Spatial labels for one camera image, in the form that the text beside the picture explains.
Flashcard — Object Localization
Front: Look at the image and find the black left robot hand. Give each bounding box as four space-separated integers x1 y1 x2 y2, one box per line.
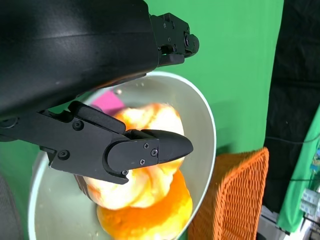
0 0 200 185

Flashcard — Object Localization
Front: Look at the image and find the pale green bowl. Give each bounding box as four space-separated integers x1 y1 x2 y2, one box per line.
27 71 217 240

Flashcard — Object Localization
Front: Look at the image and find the white orange twisted ring bread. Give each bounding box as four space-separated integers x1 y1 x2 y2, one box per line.
83 102 186 211

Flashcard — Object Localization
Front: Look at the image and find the orange bread roll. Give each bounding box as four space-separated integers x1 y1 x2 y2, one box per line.
96 169 195 240

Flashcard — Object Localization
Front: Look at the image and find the pink cake slice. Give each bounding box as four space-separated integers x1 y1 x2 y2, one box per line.
91 90 126 117

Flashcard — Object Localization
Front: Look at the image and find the orange wicker basket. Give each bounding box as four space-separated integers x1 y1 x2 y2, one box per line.
187 146 270 240

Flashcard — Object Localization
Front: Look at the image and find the green tablecloth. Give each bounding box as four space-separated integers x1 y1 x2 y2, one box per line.
0 0 285 240

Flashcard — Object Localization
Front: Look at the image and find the black backdrop cloth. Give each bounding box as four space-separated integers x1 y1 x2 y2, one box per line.
259 0 320 216

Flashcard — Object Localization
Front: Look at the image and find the clear plastic box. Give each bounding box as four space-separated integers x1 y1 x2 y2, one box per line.
301 187 320 213

